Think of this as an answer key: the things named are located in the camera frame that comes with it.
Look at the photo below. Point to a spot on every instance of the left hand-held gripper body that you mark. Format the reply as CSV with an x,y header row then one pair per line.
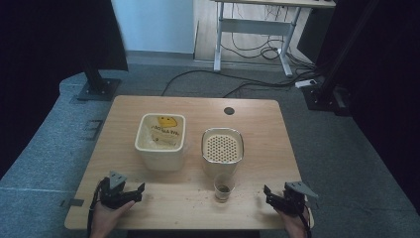
x,y
114,195

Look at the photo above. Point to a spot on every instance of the person's right hand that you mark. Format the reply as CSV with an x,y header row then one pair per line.
x,y
294,224

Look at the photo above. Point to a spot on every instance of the cream strainer container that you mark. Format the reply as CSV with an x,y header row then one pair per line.
x,y
222,148

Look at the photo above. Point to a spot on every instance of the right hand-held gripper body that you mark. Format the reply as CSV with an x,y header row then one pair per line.
x,y
295,198

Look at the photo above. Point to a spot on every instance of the clear plastic bag yellow print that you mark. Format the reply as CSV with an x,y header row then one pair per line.
x,y
163,134

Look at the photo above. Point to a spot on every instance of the black metal stand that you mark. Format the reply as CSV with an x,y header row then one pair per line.
x,y
325,92

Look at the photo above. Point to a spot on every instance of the black curtain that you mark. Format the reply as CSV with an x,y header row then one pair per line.
x,y
49,49
389,99

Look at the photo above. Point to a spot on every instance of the cream square bin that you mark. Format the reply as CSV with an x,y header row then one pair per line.
x,y
160,145

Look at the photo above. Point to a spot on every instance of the black stand with base plate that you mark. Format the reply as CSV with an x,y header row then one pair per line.
x,y
97,84

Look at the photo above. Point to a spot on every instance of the wooden table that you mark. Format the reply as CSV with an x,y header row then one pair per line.
x,y
185,205

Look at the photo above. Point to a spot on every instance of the white power strip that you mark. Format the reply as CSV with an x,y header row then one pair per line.
x,y
305,83

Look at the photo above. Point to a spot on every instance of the grey tape strip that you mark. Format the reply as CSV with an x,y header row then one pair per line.
x,y
73,202

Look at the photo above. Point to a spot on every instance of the white desk frame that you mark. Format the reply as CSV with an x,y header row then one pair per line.
x,y
254,26

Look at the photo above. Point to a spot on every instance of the clear plastic cup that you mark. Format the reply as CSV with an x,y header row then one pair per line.
x,y
224,190

